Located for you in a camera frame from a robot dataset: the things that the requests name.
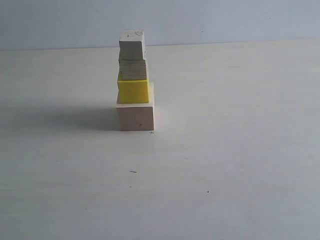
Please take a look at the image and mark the large wooden cube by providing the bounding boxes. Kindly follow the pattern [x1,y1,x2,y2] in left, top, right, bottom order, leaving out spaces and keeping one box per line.
[116,82,155,131]

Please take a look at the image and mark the yellow cube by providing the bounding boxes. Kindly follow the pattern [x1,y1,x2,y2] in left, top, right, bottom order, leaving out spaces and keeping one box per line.
[117,73,150,104]

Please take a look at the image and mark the medium wooden cube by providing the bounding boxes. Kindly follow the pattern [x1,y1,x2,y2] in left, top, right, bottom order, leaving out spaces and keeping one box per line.
[119,60,149,81]

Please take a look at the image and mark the small wooden cube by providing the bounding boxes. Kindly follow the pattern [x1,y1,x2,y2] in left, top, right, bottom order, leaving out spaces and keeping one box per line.
[119,29,146,61]

